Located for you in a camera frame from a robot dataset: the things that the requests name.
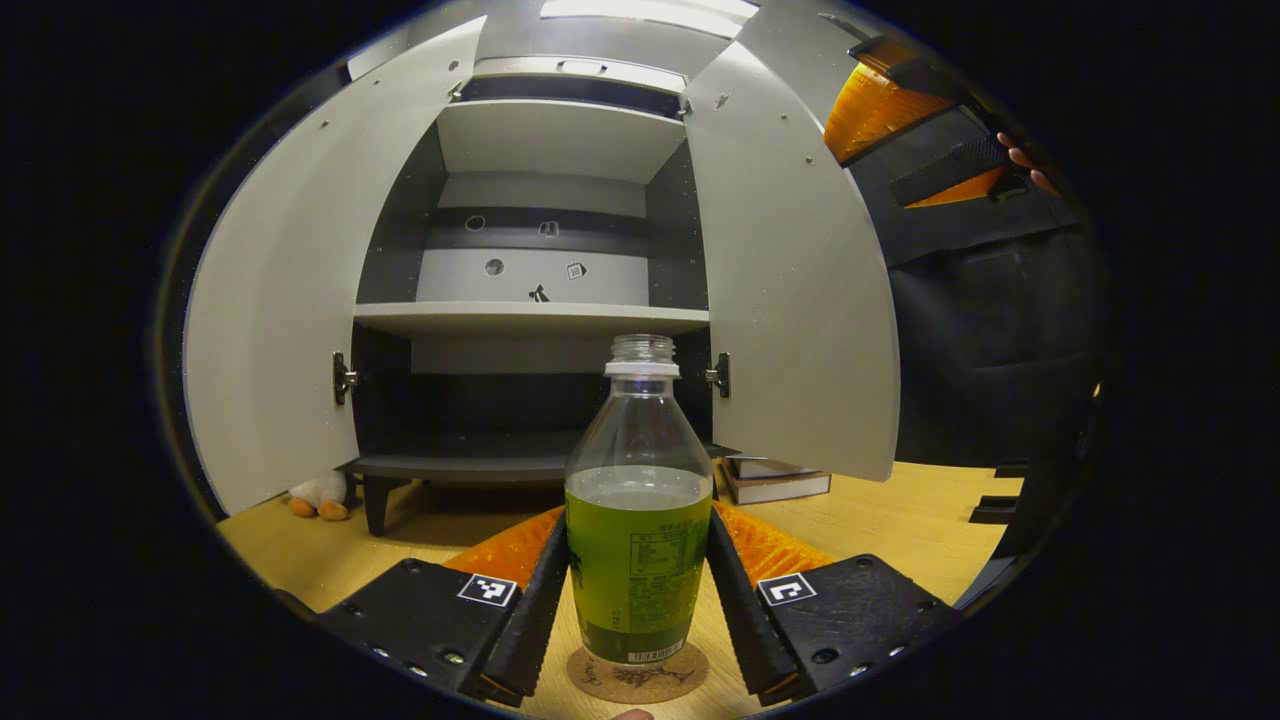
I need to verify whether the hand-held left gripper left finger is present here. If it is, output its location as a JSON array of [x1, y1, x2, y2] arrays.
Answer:
[[318, 505, 571, 709]]

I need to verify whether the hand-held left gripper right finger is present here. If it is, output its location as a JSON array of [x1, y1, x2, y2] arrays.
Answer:
[[706, 500, 959, 706]]

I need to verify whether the green tea bottle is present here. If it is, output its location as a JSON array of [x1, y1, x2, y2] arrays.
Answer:
[[564, 334, 715, 667]]

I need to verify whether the round cork coaster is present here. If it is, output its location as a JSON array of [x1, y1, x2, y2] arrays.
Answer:
[[566, 640, 711, 705]]

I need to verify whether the grey cabinet door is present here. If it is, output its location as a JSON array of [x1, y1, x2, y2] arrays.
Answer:
[[680, 40, 901, 484], [182, 15, 489, 517]]

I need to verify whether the grey cabinet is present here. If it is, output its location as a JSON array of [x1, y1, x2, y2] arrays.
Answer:
[[335, 55, 741, 538]]

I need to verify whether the white cabinet shelf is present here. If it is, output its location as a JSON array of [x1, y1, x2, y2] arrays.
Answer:
[[437, 98, 689, 186], [353, 302, 711, 337]]

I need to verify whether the penguin plush toy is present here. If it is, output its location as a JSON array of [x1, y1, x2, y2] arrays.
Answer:
[[288, 470, 351, 522]]

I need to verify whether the large ceiling light panel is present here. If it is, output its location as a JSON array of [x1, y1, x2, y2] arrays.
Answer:
[[540, 0, 761, 41]]

